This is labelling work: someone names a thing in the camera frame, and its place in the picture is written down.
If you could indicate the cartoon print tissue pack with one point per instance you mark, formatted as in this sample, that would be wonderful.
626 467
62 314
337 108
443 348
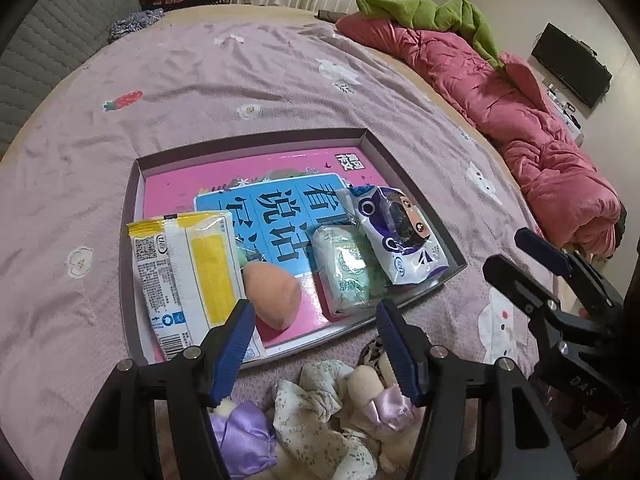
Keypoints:
395 240

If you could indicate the black wall television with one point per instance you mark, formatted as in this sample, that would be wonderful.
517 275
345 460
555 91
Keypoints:
570 65

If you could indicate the green makeup sponge packet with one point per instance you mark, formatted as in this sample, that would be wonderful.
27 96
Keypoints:
242 257

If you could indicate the pink and blue book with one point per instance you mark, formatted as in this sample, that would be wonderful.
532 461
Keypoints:
175 190

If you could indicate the shallow dark cardboard box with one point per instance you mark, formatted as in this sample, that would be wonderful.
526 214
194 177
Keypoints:
250 146

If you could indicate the peach makeup sponge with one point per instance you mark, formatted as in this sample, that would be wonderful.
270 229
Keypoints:
272 295

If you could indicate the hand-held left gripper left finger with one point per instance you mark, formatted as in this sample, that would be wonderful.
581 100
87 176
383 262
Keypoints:
232 350

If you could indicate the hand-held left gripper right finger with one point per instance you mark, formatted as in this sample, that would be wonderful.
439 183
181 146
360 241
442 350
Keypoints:
395 355

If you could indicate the white cabinet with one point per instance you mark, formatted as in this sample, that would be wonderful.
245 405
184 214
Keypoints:
565 115

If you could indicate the pink quilt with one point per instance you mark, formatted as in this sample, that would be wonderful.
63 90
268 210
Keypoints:
500 110

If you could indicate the cream plush doll floral dress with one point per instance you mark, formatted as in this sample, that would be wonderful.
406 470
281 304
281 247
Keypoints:
310 410

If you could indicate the yellow white wipes packet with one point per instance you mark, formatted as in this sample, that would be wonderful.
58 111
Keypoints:
170 270

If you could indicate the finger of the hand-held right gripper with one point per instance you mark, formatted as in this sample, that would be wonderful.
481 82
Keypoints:
510 280
537 245

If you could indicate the grey quilted headboard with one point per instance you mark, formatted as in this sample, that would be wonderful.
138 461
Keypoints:
60 25

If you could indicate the dark small object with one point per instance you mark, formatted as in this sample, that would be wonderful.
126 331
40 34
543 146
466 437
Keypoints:
327 14

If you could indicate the blue floral cloth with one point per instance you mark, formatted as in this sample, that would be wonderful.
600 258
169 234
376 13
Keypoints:
135 22

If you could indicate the green tissue pack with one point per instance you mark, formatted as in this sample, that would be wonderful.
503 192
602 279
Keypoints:
347 275

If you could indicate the green fleece blanket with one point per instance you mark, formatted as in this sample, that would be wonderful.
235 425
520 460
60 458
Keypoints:
425 12

